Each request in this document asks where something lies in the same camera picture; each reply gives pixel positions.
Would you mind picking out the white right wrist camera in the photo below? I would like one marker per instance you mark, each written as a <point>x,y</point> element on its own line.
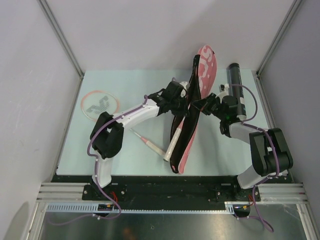
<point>223,90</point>

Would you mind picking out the right aluminium frame post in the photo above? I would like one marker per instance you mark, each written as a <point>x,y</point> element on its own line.
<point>284,27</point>

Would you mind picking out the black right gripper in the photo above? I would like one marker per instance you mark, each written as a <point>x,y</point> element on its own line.
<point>201,103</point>

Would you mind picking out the grey slotted cable duct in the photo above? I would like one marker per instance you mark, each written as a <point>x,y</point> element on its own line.
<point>96,208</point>

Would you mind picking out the black shuttlecock tube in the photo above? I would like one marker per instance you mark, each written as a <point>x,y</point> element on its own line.
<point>235,88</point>

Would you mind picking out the pink racket bag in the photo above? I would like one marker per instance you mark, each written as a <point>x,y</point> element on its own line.
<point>204,71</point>

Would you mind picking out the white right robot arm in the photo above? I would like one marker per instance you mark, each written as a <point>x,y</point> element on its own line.
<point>270,154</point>

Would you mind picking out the pink racket head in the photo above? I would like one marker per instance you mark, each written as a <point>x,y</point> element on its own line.
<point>96,102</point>

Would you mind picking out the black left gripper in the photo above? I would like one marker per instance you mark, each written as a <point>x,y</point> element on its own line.
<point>184,111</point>

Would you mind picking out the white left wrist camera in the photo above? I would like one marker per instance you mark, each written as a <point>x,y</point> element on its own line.
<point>183,86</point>

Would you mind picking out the left aluminium frame post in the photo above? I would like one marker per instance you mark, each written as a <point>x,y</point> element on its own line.
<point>54,24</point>

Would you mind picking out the aluminium frame post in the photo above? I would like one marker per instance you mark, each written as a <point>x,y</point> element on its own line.
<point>284,27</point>
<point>54,24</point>

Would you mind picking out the aluminium base extrusion rail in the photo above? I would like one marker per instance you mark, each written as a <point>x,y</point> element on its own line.
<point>52,192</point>

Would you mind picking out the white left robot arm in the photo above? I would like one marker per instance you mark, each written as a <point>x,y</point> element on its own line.
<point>106,138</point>

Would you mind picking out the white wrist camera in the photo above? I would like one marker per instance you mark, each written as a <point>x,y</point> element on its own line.
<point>223,90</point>
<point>183,86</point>

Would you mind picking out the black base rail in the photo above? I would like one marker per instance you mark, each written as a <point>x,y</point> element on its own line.
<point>165,193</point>

